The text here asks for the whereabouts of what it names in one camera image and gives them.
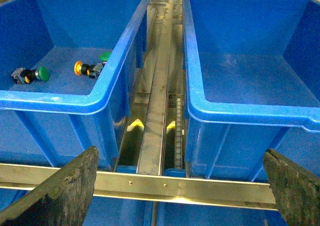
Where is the lying yellow push button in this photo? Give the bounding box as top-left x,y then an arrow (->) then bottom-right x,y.
74,61 -> 104,79

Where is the left blue plastic bin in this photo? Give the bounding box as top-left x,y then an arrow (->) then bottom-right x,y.
0,0 -> 150,171

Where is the upright green push button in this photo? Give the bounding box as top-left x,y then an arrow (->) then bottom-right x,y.
99,51 -> 111,62

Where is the lower right blue bin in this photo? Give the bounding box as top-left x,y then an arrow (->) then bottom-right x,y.
156,203 -> 287,226

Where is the steel front shelf beam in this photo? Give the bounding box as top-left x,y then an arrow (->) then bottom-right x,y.
0,164 -> 277,211

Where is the lower left blue bin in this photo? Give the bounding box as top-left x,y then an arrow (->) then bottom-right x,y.
0,189 -> 153,226

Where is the right blue plastic bin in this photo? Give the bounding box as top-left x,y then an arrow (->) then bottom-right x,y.
182,0 -> 320,182

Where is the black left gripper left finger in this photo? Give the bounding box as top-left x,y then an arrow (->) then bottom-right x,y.
0,146 -> 99,226

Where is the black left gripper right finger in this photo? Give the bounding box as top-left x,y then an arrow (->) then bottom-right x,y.
263,148 -> 320,226

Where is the steel divider rail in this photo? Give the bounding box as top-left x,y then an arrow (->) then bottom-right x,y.
136,3 -> 174,176

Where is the blue plastic bin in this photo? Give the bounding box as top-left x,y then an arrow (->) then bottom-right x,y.
0,0 -> 150,171
182,0 -> 320,182

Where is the lying green push button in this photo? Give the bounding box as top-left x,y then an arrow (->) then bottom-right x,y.
10,67 -> 50,84

